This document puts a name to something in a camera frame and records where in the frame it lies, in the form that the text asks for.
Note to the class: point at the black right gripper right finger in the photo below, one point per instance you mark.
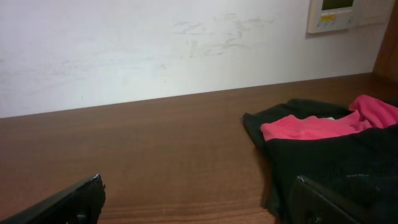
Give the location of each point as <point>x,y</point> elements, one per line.
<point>312,203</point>

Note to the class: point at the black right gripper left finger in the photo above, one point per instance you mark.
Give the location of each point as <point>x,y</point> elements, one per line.
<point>80,203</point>

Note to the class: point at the black shorts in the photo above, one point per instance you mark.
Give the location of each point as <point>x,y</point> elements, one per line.
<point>361,167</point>

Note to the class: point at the red t-shirt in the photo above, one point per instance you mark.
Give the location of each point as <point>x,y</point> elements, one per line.
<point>366,112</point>

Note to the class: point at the wooden side panel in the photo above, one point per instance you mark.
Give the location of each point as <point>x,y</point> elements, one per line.
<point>386,62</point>

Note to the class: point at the beige wall control panel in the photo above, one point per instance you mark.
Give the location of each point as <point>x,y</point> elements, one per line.
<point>334,15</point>

